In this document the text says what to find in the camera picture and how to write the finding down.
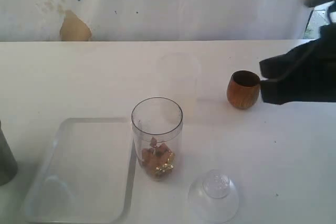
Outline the clear plastic dome lid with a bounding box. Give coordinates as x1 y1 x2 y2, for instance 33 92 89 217
188 169 239 223

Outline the translucent plastic measuring cup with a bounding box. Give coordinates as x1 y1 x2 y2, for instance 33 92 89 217
156 52 201 123

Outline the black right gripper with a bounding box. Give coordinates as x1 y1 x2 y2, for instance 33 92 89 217
259 24 335 104

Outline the clear glass jar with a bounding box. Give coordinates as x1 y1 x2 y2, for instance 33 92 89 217
131 97 184 181

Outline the brown wooden cup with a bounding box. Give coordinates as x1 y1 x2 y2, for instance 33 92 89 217
226 70 260 110

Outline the grey metal cup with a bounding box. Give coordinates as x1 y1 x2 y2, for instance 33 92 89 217
0 128 18 186

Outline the clear plastic tray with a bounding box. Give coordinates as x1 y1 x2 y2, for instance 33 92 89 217
22 118 136 223

